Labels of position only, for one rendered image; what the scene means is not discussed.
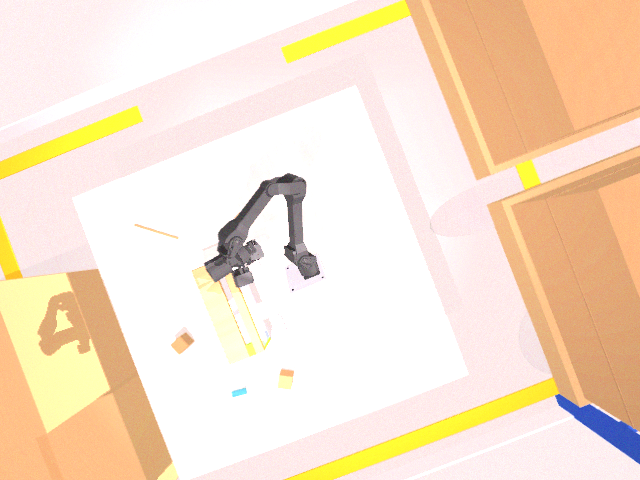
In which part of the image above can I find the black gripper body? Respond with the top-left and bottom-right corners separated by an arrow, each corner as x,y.
233,265 -> 254,288

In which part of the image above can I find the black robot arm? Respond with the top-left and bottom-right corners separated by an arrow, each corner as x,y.
203,173 -> 320,283

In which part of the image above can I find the small light blue block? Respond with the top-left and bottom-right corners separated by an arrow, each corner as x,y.
231,387 -> 247,397

